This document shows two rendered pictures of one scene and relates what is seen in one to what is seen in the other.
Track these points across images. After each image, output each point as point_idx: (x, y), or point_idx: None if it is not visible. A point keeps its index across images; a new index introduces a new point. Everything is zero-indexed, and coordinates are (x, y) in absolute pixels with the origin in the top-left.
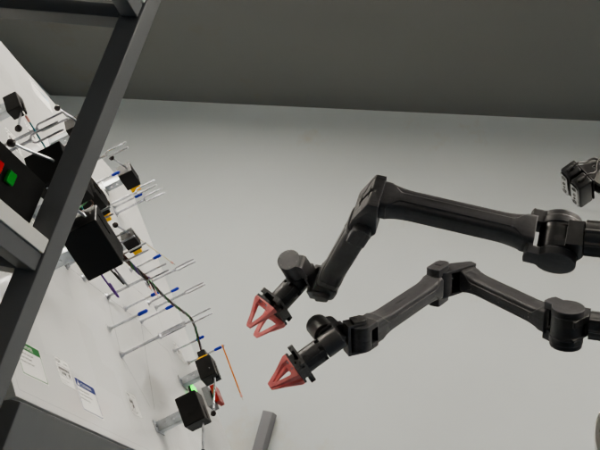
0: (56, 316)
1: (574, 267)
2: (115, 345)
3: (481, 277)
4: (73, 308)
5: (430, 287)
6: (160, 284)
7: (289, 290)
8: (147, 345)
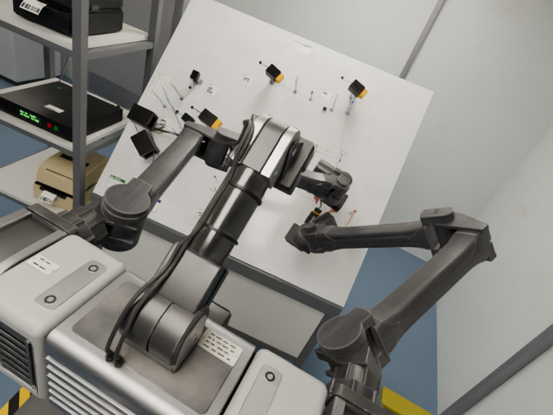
0: None
1: (105, 248)
2: (216, 188)
3: (453, 248)
4: (183, 168)
5: (402, 231)
6: (379, 160)
7: None
8: (273, 193)
